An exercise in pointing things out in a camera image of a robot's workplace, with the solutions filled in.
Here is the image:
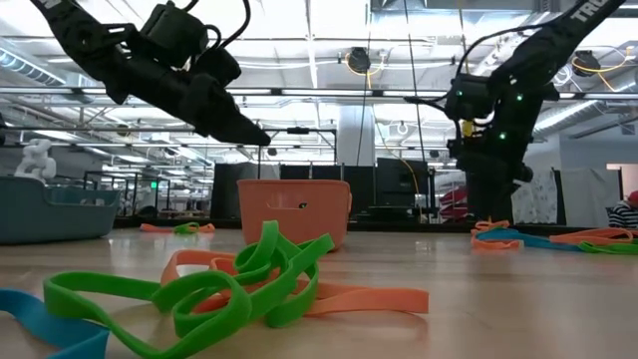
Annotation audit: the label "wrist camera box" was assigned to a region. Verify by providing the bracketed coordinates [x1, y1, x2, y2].
[191, 46, 244, 89]
[447, 138, 482, 162]

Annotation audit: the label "rubber bands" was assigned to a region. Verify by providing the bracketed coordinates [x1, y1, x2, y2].
[473, 218, 511, 231]
[576, 240, 638, 256]

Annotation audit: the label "person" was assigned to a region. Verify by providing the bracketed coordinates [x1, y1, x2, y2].
[607, 189, 638, 230]

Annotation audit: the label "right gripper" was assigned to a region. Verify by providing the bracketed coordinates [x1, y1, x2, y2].
[456, 144, 534, 221]

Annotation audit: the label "black partition panel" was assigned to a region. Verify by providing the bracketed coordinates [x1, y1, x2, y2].
[210, 162, 260, 220]
[343, 165, 376, 215]

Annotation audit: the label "rubber bands top right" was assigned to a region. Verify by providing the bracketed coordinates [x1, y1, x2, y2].
[473, 218, 511, 231]

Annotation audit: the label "orange plastic basket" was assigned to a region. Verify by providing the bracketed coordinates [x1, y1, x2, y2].
[236, 178, 353, 250]

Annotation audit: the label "thin black rig frame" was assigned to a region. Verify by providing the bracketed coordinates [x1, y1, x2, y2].
[256, 127, 339, 180]

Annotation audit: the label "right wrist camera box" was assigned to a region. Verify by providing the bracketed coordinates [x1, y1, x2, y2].
[447, 138, 482, 162]

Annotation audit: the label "blue rubber band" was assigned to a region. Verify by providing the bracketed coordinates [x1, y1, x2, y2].
[0, 287, 111, 359]

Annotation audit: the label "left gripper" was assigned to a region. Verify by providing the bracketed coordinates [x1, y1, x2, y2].
[178, 74, 272, 147]

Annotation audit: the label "white robot figure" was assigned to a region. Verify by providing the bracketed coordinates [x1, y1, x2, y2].
[13, 138, 58, 183]

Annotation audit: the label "black ceiling cable reel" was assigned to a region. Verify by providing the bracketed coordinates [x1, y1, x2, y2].
[347, 46, 373, 75]
[571, 48, 603, 77]

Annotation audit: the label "rubber bands right middle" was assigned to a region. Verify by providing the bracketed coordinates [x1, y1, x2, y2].
[576, 240, 638, 256]

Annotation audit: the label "plain white cloth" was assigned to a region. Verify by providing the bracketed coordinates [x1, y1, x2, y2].
[560, 167, 623, 228]

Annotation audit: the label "patterned white cloth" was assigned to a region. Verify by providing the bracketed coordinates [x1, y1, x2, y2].
[510, 169, 559, 224]

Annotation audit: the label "black monitor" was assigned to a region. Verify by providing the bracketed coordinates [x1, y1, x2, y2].
[376, 157, 431, 208]

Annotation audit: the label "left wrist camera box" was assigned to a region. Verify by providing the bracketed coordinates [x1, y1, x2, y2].
[191, 46, 244, 89]

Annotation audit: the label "dark teal plastic basket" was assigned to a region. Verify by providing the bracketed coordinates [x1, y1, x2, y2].
[0, 174, 123, 245]

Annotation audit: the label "pile of bands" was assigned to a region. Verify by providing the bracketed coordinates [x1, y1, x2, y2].
[476, 227, 583, 251]

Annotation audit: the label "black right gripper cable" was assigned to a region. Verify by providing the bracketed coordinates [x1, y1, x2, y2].
[403, 23, 547, 109]

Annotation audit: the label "red background object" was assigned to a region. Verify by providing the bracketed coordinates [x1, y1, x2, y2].
[438, 183, 470, 220]

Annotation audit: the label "black left camera cable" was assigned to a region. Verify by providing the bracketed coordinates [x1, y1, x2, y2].
[181, 0, 250, 54]

